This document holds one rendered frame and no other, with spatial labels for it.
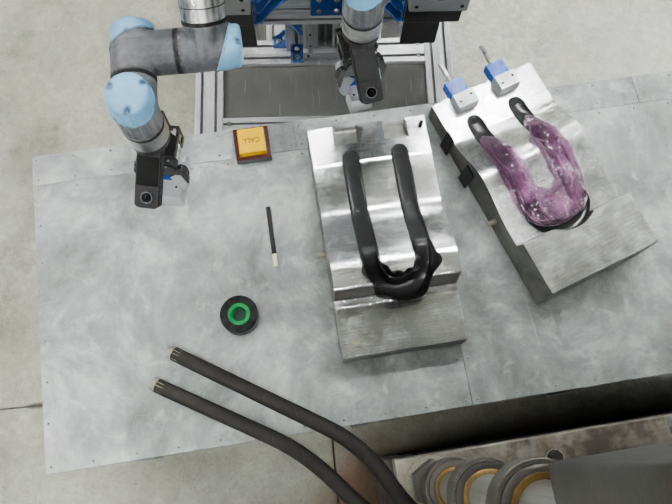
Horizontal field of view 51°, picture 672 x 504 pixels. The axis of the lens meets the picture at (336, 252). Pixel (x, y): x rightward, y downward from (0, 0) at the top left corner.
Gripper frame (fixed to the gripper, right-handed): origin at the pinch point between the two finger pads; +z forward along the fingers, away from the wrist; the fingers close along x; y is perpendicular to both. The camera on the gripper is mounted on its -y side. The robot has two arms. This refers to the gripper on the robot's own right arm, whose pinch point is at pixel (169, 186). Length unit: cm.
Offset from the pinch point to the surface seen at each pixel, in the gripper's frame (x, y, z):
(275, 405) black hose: -25.8, -41.0, 6.0
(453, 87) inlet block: -58, 33, 8
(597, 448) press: -93, -43, 16
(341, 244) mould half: -35.8, -7.9, 3.3
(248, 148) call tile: -13.1, 14.9, 11.4
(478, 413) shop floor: -84, -32, 95
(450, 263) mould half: -58, -10, 2
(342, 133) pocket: -33.8, 19.4, 8.8
